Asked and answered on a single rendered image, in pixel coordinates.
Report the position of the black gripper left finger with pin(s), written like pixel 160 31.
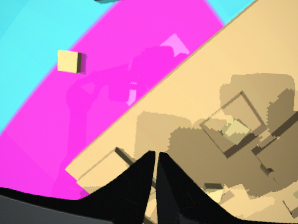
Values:
pixel 121 201

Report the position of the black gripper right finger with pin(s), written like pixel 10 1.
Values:
pixel 180 201

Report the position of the pale yellow block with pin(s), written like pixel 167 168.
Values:
pixel 234 131
pixel 213 190
pixel 296 194
pixel 68 61

